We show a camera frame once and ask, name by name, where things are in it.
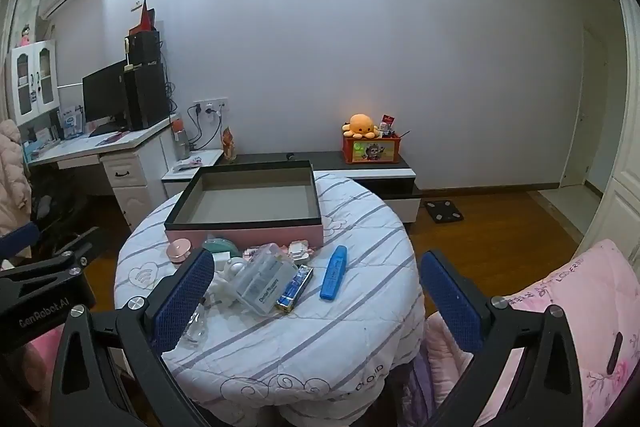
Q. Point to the blue-capped clear bottle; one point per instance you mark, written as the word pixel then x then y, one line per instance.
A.
pixel 265 282

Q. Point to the black office chair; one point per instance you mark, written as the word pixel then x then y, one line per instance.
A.
pixel 60 222

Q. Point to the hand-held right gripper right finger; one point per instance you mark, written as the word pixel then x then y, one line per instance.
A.
pixel 450 302

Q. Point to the black box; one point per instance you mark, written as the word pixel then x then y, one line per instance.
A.
pixel 144 49

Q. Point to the black and white tv stand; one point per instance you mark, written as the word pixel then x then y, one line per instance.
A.
pixel 380 179

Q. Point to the blue and white box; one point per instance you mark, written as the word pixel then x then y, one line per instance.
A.
pixel 71 123

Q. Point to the black computer monitor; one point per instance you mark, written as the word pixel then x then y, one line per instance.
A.
pixel 104 94

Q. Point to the white wall power outlet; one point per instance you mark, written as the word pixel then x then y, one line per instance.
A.
pixel 210 106

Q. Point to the black bathroom scale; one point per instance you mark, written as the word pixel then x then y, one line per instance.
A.
pixel 443 211

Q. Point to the white glass-door cabinet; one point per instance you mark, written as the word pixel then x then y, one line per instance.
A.
pixel 32 82

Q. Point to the pink cloth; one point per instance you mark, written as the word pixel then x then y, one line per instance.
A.
pixel 42 357

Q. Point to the red paper bag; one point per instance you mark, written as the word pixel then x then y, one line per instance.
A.
pixel 144 19

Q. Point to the red storage box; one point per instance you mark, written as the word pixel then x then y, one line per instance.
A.
pixel 372 151

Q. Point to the orange snack bag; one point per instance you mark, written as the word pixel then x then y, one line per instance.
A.
pixel 229 147

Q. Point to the white desk with drawers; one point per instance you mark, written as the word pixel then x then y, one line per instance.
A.
pixel 135 177

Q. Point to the black computer tower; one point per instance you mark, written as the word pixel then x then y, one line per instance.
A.
pixel 147 97

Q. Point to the copper tape roll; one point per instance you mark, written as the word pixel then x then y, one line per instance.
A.
pixel 179 251

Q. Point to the clear plastic cups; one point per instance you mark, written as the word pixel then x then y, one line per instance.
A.
pixel 196 324

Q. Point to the orange octopus plush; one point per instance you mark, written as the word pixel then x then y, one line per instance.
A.
pixel 361 126

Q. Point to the pink box with dark rim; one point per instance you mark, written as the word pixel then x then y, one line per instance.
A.
pixel 250 234

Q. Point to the white door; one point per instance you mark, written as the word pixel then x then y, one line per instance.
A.
pixel 585 107

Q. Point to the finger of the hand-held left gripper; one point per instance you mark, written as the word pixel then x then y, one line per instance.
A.
pixel 20 241
pixel 50 269

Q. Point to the pink padded coat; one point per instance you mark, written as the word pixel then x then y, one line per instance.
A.
pixel 12 177

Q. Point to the white side table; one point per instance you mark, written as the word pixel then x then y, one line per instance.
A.
pixel 182 179

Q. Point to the teal round case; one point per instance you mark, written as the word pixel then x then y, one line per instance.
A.
pixel 220 244

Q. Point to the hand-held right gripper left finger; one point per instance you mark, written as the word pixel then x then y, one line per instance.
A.
pixel 182 302

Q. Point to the pink floral quilt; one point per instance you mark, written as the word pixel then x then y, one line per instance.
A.
pixel 600 277

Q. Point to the orange-capped water bottle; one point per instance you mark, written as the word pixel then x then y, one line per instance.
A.
pixel 181 142

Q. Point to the pink hair accessory pack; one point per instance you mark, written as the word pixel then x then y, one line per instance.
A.
pixel 299 252

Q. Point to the white figurine with silver ball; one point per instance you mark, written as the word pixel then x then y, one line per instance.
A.
pixel 231 274

